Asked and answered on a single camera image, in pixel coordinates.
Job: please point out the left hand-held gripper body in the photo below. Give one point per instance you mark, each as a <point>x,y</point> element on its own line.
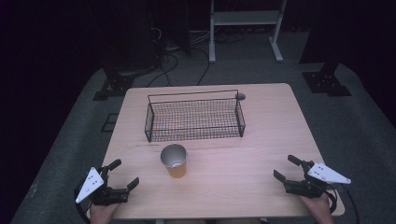
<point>106,195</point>

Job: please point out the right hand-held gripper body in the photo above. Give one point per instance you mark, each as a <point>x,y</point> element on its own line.
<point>306,188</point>

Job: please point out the orange cup with silver inside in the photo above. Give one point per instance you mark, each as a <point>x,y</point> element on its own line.
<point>177,170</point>

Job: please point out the person's left hand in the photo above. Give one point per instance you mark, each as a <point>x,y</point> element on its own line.
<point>102,213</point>

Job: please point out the person's right hand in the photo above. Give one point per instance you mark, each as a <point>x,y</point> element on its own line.
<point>317,208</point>

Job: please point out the black stand base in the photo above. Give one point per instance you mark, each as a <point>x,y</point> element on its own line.
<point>325,82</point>
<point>116,84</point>

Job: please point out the small grey round disc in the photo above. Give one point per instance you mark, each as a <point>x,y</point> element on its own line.
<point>240,96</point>

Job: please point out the black rectangular floor frame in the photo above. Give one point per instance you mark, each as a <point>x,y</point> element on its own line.
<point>106,123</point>

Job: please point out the white metal stand frame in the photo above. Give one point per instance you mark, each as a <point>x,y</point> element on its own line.
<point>243,17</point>

